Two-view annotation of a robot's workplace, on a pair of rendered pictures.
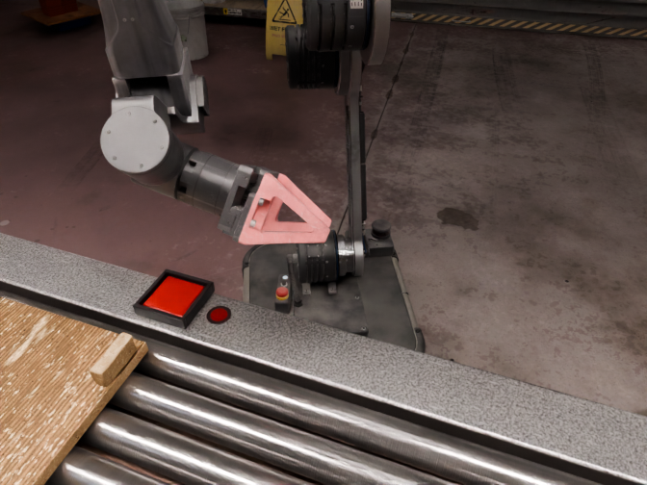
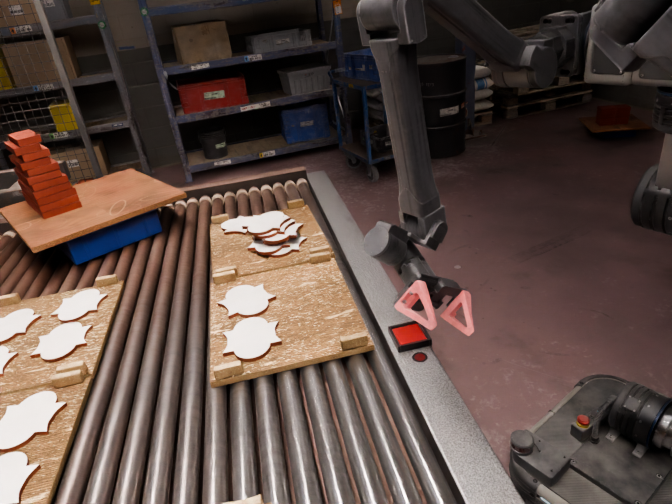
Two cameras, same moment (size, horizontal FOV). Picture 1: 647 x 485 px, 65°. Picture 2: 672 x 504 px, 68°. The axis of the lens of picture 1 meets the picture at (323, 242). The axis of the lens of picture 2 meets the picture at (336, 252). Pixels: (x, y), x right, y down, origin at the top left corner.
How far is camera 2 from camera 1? 54 cm
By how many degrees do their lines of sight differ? 51
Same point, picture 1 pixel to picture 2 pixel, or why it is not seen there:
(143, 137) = (378, 241)
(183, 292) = (414, 334)
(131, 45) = (405, 199)
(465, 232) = not seen: outside the picture
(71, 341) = (351, 324)
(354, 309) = (645, 483)
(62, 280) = (378, 298)
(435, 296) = not seen: outside the picture
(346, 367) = (445, 424)
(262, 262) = (596, 390)
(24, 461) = (296, 354)
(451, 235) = not seen: outside the picture
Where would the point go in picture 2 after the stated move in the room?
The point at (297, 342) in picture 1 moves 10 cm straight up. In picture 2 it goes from (438, 395) to (437, 354)
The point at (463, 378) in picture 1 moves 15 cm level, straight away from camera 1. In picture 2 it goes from (498, 483) to (590, 465)
